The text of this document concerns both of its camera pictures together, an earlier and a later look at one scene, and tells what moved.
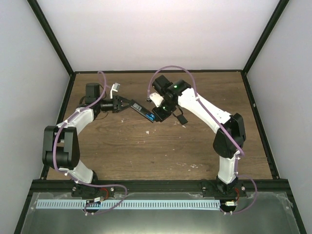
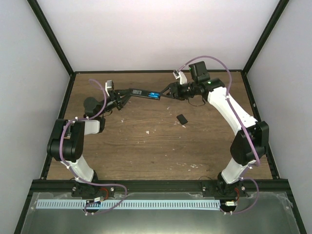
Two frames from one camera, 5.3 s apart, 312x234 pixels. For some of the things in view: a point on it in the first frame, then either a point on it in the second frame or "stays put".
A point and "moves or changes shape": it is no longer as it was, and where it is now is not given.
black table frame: (48, 185) stays put
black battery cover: (182, 119) stays put
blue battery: (149, 117) moves or changes shape
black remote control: (141, 110) -> (141, 93)
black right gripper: (160, 116) -> (175, 93)
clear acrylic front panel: (161, 213) stays put
